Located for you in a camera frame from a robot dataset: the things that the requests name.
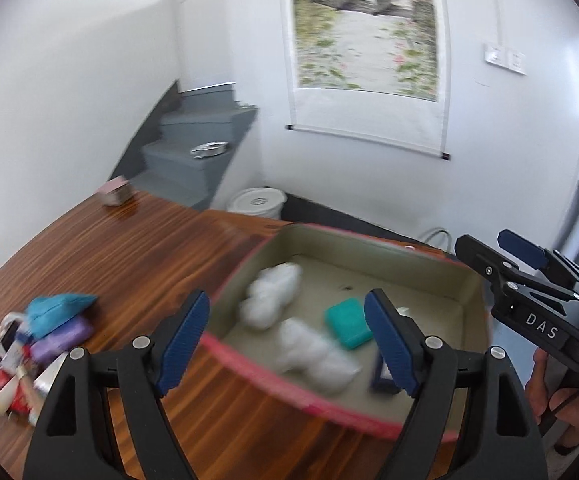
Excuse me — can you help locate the grey staircase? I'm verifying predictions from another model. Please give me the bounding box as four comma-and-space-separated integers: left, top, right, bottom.
112, 80, 259, 211

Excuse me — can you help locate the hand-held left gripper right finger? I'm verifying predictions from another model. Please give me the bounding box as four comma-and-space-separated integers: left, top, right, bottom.
363, 288, 550, 480

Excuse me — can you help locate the white cotton bag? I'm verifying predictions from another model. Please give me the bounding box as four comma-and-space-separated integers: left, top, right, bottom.
239, 262, 304, 331
275, 317, 363, 396

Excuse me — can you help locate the wall scroll painting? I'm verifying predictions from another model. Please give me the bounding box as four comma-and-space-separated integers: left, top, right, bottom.
278, 0, 453, 162

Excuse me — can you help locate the pink card deck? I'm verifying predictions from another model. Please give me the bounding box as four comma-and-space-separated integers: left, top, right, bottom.
96, 176, 132, 207

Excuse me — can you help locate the blue white packet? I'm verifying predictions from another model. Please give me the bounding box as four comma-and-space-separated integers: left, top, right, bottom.
5, 337, 35, 367

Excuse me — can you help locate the teal soap case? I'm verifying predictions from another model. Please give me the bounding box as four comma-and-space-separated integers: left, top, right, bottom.
324, 299, 374, 351

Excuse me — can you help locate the grey cable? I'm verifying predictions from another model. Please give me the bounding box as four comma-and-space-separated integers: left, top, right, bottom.
419, 227, 455, 251

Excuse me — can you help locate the white bucket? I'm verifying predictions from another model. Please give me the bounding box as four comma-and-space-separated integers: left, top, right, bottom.
226, 187, 286, 221

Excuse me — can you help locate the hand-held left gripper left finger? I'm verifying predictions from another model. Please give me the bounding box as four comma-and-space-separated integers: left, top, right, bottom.
23, 289, 211, 480

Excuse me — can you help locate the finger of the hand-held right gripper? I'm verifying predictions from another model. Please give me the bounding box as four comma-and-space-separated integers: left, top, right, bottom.
454, 234, 550, 311
498, 229, 553, 271

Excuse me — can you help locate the wooden desktop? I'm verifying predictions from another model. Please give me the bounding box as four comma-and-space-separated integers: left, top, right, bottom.
0, 192, 495, 480

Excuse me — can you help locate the blue cloth pouch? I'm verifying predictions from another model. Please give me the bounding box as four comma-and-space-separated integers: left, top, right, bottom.
0, 294, 99, 361

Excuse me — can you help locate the dark blue small box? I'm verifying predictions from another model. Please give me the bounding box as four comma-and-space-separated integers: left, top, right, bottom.
369, 350, 403, 396

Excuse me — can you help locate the red snack packet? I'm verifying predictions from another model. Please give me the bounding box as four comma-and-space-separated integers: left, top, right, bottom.
0, 360, 37, 418

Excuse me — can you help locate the pink tin box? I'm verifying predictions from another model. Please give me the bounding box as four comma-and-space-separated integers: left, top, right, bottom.
202, 222, 495, 443

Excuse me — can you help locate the purple bag roll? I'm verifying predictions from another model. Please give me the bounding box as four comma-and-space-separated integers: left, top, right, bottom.
29, 317, 95, 366

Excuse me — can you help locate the cream white tube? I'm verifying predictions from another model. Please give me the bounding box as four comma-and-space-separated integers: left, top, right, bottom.
0, 367, 22, 416

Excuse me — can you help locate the white cable conduit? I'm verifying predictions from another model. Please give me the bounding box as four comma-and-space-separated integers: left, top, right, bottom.
484, 0, 506, 47

